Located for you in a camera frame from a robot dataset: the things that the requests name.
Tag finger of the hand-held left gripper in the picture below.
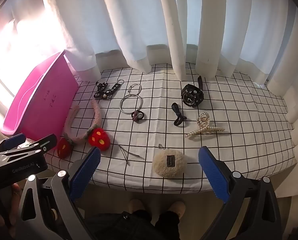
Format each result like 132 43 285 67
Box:
4 134 58 159
0 133 26 155

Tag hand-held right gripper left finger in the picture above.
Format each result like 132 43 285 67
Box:
14 146 101 240

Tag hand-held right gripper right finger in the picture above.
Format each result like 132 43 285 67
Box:
198 146 282 240

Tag gold pearl hair claw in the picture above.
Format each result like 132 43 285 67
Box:
184 112 226 138

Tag pink plastic storage box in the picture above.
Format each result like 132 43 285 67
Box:
1 51 78 150

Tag person's left hand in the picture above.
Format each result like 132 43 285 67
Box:
0 183 22 228

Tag small red plush mushroom clip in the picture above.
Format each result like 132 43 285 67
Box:
57 137 72 158

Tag large red plush mushroom clip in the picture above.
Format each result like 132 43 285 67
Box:
88 127 111 152

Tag silver metal hair pin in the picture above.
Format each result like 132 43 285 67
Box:
114 144 146 166

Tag beige fluffy pouch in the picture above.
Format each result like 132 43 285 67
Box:
152 144 188 178

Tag pink knitted headband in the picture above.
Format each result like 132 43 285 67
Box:
63 99 102 145

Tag beige slipper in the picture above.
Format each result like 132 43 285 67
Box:
165 200 187 218
128 199 146 214

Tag white black checked tablecloth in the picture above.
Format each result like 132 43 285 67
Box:
43 62 296 196

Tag large silver hoop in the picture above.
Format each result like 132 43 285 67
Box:
120 94 143 114

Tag black pants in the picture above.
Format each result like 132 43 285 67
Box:
85 209 182 240

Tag black wrist watch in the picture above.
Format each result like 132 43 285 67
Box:
181 75 205 108

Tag small silver hoop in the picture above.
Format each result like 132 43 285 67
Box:
129 84 143 95

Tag white curtain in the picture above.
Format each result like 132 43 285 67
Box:
0 0 298 135

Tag dark red hair tie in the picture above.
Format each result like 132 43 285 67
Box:
131 109 145 123

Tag black bow hair tie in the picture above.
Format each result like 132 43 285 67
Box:
171 102 187 127

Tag black printed lanyard strap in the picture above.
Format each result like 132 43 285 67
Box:
94 79 125 100

